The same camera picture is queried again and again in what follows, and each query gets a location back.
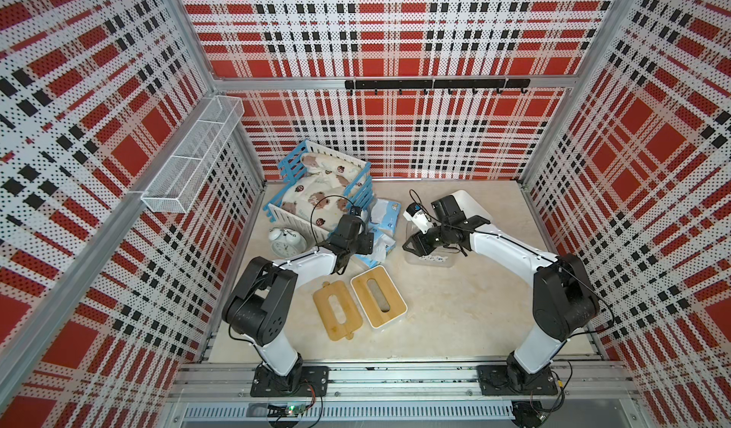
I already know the clear plastic tissue box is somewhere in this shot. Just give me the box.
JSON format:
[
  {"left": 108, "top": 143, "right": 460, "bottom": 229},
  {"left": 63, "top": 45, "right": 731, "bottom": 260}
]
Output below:
[{"left": 405, "top": 247, "right": 461, "bottom": 268}]

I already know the blue tissue pack front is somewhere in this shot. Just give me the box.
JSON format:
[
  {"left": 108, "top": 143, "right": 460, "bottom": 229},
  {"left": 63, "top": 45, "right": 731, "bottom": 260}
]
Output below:
[{"left": 355, "top": 229, "right": 396, "bottom": 268}]

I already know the blue tissue pack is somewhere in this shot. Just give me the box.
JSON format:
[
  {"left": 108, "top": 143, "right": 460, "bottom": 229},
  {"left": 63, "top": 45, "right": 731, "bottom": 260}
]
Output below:
[
  {"left": 355, "top": 229, "right": 396, "bottom": 268},
  {"left": 369, "top": 199, "right": 402, "bottom": 238}
]

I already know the bamboo lid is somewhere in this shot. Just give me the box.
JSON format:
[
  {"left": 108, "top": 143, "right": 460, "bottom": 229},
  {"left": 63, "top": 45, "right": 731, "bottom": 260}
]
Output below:
[{"left": 312, "top": 281, "right": 364, "bottom": 342}]

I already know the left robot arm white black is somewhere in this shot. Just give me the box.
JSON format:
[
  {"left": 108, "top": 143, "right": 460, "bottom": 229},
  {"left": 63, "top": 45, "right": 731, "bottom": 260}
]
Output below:
[{"left": 222, "top": 215, "right": 374, "bottom": 380}]

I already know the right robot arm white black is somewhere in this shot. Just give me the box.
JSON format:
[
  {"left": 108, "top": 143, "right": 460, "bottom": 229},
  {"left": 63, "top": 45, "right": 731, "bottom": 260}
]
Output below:
[{"left": 403, "top": 189, "right": 602, "bottom": 385}]

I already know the white plastic box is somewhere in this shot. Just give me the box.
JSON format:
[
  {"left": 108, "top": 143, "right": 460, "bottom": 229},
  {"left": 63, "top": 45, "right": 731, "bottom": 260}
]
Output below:
[{"left": 451, "top": 190, "right": 493, "bottom": 224}]

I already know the blue tissue pack rear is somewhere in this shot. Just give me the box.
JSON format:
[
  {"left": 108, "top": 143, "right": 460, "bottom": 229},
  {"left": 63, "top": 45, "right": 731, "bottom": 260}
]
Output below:
[{"left": 369, "top": 199, "right": 402, "bottom": 238}]

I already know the white bamboo-lid tissue box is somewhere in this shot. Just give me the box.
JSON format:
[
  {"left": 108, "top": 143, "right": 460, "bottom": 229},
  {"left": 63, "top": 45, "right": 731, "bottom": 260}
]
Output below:
[{"left": 350, "top": 265, "right": 409, "bottom": 330}]

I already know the bear print cloth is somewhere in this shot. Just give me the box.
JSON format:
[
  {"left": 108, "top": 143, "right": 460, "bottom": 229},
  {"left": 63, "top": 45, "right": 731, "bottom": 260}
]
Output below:
[{"left": 280, "top": 153, "right": 361, "bottom": 231}]

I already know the blue white slatted crate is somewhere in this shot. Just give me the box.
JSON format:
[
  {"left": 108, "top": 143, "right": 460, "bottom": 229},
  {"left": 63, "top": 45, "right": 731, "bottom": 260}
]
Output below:
[{"left": 264, "top": 141, "right": 373, "bottom": 243}]

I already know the white alarm clock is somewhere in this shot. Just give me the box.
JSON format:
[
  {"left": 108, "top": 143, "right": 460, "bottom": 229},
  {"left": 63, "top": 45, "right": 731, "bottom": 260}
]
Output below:
[{"left": 268, "top": 227, "right": 308, "bottom": 259}]

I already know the green circuit board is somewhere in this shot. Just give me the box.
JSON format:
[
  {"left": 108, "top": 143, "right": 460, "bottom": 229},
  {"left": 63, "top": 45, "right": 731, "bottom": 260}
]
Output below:
[{"left": 268, "top": 404, "right": 308, "bottom": 418}]

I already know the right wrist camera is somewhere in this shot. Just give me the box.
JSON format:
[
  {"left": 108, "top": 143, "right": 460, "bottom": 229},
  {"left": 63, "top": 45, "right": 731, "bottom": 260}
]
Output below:
[{"left": 403, "top": 201, "right": 432, "bottom": 234}]

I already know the black hook rail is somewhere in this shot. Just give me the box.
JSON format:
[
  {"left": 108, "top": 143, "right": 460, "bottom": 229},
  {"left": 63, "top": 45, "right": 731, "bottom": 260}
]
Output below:
[{"left": 345, "top": 78, "right": 531, "bottom": 92}]

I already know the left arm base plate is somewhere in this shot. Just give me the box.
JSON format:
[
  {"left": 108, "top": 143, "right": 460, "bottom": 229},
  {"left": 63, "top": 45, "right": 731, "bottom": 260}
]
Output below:
[{"left": 249, "top": 364, "right": 330, "bottom": 398}]

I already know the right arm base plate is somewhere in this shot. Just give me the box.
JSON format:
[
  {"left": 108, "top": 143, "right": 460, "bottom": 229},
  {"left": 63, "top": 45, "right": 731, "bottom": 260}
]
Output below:
[{"left": 477, "top": 364, "right": 559, "bottom": 397}]

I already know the white wire mesh shelf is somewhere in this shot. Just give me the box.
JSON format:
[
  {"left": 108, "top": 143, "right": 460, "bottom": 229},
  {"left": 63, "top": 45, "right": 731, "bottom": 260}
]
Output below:
[{"left": 141, "top": 95, "right": 244, "bottom": 214}]

